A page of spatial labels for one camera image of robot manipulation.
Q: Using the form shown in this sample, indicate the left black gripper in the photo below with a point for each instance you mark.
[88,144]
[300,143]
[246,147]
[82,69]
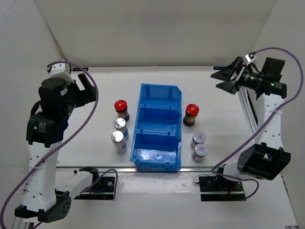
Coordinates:
[86,95]

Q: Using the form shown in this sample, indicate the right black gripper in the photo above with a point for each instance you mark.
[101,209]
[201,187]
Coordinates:
[226,74]

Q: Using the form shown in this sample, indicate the red-lid sauce jar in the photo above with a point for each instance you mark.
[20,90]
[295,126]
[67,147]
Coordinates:
[121,109]
[191,112]

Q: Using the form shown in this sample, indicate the silver-lid blue-label bottle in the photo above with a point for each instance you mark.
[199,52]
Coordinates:
[120,125]
[119,142]

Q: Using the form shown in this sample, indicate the white-lid spice jar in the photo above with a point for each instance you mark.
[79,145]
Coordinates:
[197,138]
[199,152]

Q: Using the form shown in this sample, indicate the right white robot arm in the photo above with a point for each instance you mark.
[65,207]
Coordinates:
[266,158]

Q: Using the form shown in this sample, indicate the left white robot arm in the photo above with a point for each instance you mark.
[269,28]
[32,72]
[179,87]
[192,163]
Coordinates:
[45,129]

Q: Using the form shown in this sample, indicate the blue bin near compartment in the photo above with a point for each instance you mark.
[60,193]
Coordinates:
[156,152]

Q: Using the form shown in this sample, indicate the aluminium frame rail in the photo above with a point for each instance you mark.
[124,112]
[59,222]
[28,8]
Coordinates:
[248,110]

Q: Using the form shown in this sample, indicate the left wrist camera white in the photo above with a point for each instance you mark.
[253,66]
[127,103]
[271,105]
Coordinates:
[61,70]

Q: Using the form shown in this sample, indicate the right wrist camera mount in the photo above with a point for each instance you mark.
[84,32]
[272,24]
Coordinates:
[250,57]

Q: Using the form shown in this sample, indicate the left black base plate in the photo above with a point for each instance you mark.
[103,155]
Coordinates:
[104,185]

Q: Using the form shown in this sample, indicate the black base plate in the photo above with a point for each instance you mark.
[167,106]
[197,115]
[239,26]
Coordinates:
[215,189]
[104,185]

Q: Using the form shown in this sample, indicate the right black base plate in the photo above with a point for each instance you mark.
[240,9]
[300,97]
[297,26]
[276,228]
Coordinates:
[215,189]

